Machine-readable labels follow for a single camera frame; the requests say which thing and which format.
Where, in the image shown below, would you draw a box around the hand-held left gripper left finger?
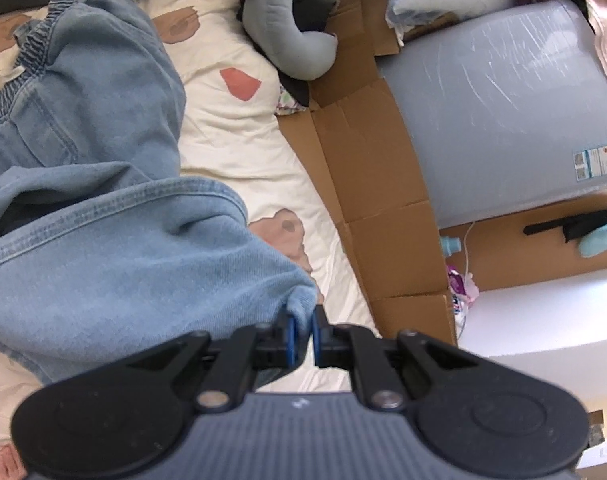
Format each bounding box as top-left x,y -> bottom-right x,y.
126,310 -> 300,413

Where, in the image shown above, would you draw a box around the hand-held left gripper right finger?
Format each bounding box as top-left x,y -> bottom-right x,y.
311,305 -> 484,413

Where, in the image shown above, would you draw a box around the light blue denim pants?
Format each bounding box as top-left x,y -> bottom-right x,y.
0,0 -> 319,386

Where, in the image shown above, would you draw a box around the colourful plastic bag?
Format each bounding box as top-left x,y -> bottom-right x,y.
446,265 -> 481,331

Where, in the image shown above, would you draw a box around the flattened cardboard box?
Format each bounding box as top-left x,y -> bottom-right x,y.
276,0 -> 459,348

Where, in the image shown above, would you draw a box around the cream printed bed sheet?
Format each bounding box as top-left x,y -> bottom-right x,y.
0,0 -> 384,466

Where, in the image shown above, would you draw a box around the brown cardboard panel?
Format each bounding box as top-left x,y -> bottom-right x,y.
448,192 -> 607,292

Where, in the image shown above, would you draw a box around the floral cloth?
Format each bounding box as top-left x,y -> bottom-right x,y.
276,87 -> 309,116

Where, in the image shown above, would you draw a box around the grey plastic-wrapped mattress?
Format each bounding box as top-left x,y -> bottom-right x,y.
378,0 -> 607,231

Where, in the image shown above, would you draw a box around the teal cloth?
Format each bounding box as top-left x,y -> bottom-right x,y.
577,221 -> 607,258

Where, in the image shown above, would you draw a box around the black strap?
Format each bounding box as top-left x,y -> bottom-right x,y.
523,205 -> 607,246

